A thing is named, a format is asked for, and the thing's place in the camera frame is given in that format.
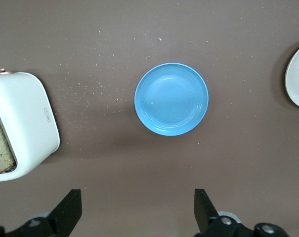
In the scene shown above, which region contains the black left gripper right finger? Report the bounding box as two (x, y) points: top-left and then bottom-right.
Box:
(193, 189), (292, 237)

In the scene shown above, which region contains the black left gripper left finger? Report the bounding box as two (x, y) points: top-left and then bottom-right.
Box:
(0, 189), (83, 237)

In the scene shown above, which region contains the toasted bread slice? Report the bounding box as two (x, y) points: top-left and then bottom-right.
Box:
(0, 112), (17, 176)

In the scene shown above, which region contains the blue plate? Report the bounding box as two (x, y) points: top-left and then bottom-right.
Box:
(134, 62), (210, 137)

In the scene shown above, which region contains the white two-slot toaster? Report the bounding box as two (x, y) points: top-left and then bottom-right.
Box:
(0, 68), (61, 183)

